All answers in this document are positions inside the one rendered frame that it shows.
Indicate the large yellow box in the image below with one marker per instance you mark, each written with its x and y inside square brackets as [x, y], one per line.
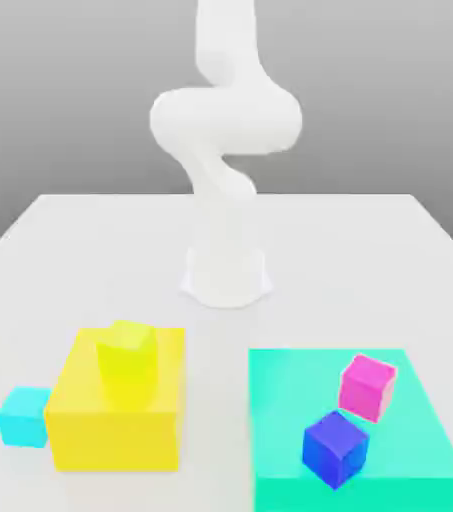
[114, 436]

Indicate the small blue cube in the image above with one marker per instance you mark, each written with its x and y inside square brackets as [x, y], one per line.
[334, 448]

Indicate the large turquoise box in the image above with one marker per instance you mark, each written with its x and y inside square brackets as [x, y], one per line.
[290, 384]

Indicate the small yellow cube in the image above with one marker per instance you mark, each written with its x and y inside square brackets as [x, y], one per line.
[128, 372]

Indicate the small pink cube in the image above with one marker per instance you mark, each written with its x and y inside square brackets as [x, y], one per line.
[364, 386]

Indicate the small cyan cube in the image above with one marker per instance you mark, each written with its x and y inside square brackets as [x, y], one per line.
[22, 416]

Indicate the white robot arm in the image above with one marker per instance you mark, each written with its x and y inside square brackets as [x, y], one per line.
[226, 120]

